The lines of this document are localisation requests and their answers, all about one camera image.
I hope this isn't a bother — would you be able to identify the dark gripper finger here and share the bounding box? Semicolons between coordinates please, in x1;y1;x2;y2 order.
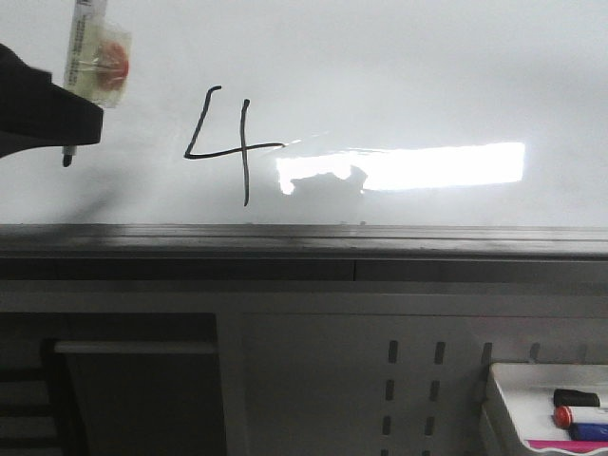
1;46;104;157

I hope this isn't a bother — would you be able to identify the white plastic tray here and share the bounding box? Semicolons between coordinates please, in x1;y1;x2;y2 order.
479;363;607;455

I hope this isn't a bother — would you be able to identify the red capped marker in tray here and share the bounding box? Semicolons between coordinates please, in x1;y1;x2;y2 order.
553;406;607;428

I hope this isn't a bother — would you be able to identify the blue marker in tray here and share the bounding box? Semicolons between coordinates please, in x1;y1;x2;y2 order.
568;423;608;442

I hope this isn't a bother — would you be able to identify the pink eraser in tray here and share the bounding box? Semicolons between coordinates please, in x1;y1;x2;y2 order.
526;440;607;453

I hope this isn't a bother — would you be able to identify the white whiteboard with grey frame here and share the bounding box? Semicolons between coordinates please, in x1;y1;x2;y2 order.
1;1;607;257

